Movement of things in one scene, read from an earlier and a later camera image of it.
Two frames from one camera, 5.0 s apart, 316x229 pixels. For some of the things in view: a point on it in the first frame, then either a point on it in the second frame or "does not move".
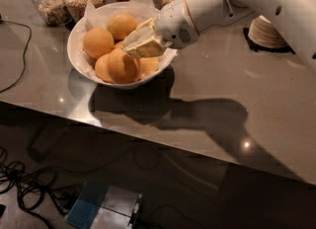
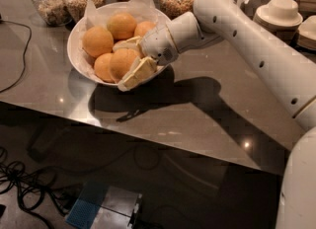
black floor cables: [29, 187] does not move
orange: [121, 67] does not move
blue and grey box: [101, 205] does not move
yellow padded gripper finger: [148, 49] -> [142, 67]
